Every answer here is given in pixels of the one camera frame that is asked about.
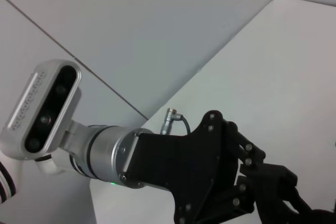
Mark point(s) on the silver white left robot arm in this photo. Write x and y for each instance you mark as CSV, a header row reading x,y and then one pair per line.
x,y
105,150

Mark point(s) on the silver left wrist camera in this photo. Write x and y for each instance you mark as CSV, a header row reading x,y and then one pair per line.
x,y
44,108

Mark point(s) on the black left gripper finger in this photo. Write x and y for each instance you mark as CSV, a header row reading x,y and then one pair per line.
x,y
273,176

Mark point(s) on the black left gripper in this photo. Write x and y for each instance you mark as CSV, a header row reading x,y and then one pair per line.
x,y
178,163

